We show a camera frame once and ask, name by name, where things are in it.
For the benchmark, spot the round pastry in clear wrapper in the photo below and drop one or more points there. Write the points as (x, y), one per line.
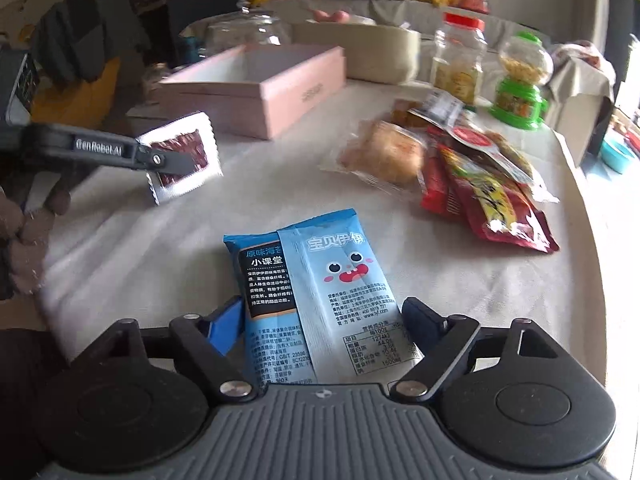
(387, 152)

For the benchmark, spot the white covered chair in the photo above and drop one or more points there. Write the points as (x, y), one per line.
(580, 90)

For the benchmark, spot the person's left hand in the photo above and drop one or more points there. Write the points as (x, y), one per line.
(30, 255)

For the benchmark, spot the pink cardboard box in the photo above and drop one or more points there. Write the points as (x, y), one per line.
(280, 97)

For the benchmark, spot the glass dome lid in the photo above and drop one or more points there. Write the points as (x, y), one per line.
(247, 30)

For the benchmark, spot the beige round container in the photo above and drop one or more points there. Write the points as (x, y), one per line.
(360, 52)

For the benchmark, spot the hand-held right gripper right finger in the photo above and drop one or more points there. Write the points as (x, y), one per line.
(419, 327)

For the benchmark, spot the red snack packet yellow print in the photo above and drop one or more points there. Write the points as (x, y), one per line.
(505, 210)

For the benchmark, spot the brown snack packet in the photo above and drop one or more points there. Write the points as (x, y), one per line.
(402, 112)

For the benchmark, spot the green candy dispenser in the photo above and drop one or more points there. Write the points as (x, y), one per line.
(520, 95)

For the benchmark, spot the small glass jar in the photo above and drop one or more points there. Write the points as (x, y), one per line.
(157, 74)

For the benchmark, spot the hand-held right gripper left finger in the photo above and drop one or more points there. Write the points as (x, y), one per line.
(226, 327)

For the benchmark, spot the blue bowl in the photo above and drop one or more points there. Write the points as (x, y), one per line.
(616, 156)

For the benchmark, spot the white-edged dark red snack packet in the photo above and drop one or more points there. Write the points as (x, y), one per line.
(192, 170)

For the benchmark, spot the blue cartoon snack packet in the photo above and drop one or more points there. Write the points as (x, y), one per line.
(320, 295)

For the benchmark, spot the clear packet round red label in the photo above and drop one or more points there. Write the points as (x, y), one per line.
(472, 137)

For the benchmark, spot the yellow bag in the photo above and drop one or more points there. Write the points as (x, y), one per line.
(75, 95)

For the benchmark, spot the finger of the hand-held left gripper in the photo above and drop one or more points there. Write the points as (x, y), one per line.
(107, 151)

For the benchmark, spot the dark hanging clothes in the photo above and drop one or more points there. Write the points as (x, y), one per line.
(85, 35)

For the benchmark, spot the clear plastic jar red lid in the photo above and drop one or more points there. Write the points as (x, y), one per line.
(457, 67)

